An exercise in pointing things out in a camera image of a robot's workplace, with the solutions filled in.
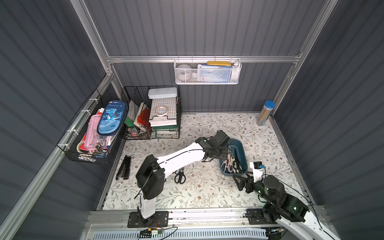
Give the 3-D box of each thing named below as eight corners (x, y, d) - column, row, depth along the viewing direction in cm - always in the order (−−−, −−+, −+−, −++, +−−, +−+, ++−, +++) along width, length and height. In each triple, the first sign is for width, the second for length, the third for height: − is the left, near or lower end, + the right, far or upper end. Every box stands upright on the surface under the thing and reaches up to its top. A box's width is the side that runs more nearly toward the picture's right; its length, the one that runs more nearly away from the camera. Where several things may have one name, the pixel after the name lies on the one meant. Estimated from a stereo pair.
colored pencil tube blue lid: (254, 123, 116) (263, 105, 101) (259, 117, 120) (267, 99, 105) (262, 127, 114) (272, 109, 98) (266, 121, 118) (276, 102, 103)
